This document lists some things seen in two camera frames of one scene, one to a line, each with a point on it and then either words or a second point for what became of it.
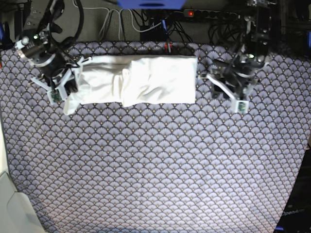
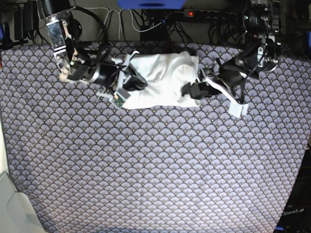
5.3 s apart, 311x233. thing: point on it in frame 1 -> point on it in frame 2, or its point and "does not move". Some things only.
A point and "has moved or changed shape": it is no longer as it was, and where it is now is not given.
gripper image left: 53,63 -> 108,75
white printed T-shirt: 128,80 has moved or changed shape
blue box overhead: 152,4 does not move
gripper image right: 237,75 -> 229,73
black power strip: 200,13 does not move
